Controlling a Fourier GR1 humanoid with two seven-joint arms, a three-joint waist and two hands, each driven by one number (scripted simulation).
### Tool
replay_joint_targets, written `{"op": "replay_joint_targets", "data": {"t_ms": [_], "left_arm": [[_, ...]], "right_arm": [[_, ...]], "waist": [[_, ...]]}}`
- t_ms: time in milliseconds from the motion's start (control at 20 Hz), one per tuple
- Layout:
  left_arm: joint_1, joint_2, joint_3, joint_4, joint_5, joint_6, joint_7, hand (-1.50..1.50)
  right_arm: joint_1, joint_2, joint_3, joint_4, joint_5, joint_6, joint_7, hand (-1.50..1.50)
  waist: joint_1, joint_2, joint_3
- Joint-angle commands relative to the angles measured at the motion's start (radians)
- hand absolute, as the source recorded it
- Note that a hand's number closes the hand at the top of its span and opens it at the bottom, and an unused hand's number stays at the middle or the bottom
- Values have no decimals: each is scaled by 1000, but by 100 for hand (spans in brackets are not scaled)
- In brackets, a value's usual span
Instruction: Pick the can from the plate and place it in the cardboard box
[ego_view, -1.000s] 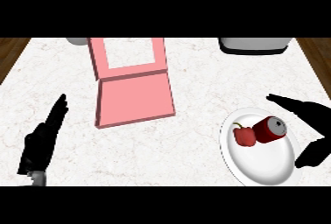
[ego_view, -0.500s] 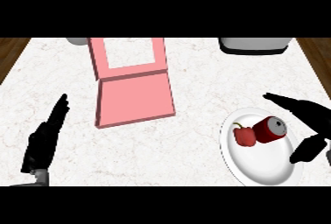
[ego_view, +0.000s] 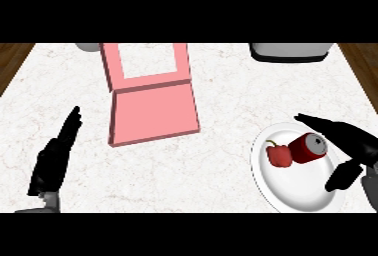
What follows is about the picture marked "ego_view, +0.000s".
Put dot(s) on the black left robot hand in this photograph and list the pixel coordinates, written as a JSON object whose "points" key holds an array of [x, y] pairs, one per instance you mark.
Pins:
{"points": [[51, 160]]}

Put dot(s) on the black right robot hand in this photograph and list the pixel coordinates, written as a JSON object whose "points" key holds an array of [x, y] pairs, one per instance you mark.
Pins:
{"points": [[351, 140]]}

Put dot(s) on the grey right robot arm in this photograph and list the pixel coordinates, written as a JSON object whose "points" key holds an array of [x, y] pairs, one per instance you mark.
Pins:
{"points": [[370, 188]]}

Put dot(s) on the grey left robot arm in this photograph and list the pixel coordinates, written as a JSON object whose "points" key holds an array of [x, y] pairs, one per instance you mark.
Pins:
{"points": [[44, 203]]}

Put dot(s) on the red can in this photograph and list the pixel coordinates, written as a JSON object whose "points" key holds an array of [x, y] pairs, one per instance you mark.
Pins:
{"points": [[307, 148]]}

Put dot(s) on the white plate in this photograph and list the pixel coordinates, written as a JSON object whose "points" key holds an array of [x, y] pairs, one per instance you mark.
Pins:
{"points": [[295, 186]]}

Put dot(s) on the pink cardboard box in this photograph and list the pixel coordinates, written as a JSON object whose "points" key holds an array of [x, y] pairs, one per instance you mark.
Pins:
{"points": [[149, 96]]}

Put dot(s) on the red bell pepper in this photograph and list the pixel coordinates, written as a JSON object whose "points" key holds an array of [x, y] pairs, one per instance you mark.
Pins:
{"points": [[279, 156]]}

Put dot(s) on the grey appliance with black base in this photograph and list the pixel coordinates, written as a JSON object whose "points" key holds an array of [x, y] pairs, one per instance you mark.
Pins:
{"points": [[289, 51]]}

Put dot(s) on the grey rounded object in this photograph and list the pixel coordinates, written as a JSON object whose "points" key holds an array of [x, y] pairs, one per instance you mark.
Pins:
{"points": [[88, 46]]}

